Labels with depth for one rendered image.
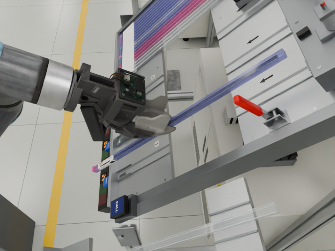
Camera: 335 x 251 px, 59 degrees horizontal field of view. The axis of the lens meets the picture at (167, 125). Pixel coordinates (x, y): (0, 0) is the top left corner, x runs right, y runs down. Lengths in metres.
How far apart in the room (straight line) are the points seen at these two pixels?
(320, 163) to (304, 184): 0.10
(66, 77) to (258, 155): 0.34
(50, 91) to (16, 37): 2.08
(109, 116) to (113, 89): 0.05
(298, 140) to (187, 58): 1.67
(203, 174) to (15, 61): 0.36
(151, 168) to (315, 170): 0.53
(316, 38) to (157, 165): 0.41
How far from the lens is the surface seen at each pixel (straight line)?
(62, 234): 1.56
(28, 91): 0.48
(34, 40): 2.46
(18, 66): 0.48
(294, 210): 0.93
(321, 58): 0.48
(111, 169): 0.79
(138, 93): 0.50
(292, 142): 0.52
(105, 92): 0.49
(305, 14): 0.54
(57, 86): 0.48
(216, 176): 0.58
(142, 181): 0.71
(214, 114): 1.03
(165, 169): 0.66
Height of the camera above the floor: 1.44
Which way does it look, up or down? 56 degrees down
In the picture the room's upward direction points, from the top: straight up
